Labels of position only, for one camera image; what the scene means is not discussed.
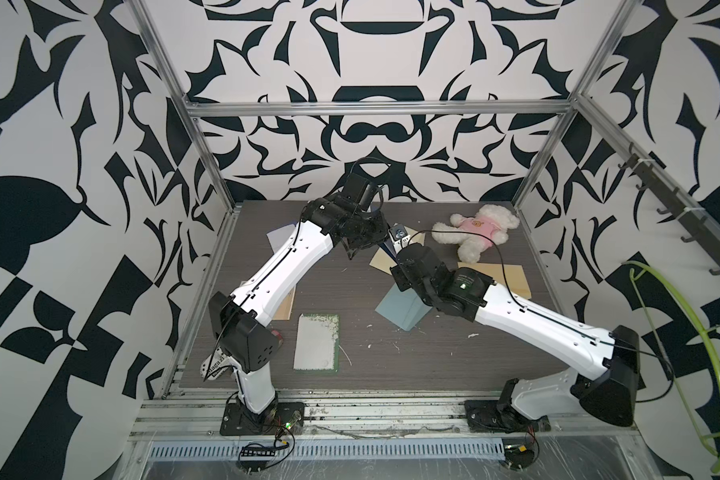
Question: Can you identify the white cable duct strip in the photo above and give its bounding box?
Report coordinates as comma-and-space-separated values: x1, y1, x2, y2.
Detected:
149, 438, 505, 461

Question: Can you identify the light blue envelope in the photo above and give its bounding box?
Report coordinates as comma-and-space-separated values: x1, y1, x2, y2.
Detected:
375, 285, 431, 331

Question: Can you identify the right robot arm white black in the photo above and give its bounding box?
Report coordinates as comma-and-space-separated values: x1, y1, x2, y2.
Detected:
391, 243, 640, 432

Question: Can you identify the tan yellow envelope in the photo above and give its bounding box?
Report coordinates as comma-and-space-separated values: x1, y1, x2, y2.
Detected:
472, 263, 532, 300

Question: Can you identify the plaid checkered tube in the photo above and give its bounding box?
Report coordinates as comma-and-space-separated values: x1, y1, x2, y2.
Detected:
270, 329, 284, 349

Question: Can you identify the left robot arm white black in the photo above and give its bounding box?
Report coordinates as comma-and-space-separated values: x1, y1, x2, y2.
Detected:
202, 174, 389, 416

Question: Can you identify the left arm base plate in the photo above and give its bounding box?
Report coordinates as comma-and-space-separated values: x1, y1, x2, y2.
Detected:
219, 401, 305, 437

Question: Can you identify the pale yellow envelope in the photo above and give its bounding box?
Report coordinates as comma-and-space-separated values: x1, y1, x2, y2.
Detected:
369, 227, 426, 275

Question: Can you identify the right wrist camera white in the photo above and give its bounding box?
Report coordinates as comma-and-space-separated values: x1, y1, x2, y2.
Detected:
389, 223, 411, 250

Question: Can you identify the white teddy bear pink shirt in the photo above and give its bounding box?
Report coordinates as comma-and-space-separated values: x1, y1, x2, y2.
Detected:
431, 204, 520, 264

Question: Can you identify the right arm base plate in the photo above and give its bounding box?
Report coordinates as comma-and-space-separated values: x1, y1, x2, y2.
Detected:
464, 400, 551, 433

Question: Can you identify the white green-bordered letter paper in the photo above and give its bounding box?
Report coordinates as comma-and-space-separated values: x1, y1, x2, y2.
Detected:
293, 314, 339, 372

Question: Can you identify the black connector board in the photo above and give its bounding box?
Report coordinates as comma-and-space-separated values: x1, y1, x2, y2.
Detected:
502, 444, 538, 472
236, 442, 292, 474

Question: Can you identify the dark blue envelope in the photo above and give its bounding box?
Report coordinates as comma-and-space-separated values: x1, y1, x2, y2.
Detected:
379, 236, 396, 260

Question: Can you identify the black hook rack rail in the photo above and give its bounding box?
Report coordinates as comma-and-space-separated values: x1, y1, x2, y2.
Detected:
619, 142, 720, 277

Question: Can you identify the left black connector board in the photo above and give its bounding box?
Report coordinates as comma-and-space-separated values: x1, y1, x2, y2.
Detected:
236, 442, 292, 474

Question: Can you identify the green hose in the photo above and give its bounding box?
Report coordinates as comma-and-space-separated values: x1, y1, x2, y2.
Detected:
622, 260, 720, 474

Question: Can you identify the right black connector board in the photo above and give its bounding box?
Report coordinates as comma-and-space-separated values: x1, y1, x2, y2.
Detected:
502, 444, 538, 472

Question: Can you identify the cream letter paper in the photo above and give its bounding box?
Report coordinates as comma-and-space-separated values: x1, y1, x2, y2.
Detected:
272, 288, 296, 321

